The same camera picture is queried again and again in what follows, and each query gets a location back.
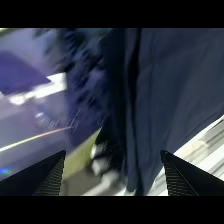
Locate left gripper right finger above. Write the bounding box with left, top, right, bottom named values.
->
left=159, top=149, right=224, bottom=197

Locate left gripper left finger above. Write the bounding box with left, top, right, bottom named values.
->
left=0, top=149, right=67, bottom=197

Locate dark blue garment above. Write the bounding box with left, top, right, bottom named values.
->
left=44, top=28, right=224, bottom=196

